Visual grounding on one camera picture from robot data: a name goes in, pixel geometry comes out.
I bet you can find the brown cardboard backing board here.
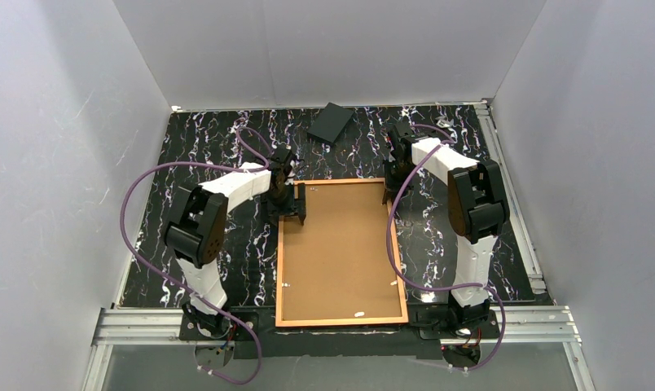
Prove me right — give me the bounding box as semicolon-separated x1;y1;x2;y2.
280;183;405;322

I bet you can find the black square block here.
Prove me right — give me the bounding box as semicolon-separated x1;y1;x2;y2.
307;103;354;146

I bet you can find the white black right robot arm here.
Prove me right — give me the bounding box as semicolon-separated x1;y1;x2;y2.
384;122;510;333

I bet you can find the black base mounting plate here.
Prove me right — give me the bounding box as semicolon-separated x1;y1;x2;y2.
178;305;501;360

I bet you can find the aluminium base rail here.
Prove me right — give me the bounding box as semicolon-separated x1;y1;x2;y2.
84;305;595;390

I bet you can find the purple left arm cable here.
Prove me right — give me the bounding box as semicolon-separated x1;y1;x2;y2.
121;126;264;386

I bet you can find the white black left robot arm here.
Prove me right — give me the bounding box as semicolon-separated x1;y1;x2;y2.
163;146;307;340

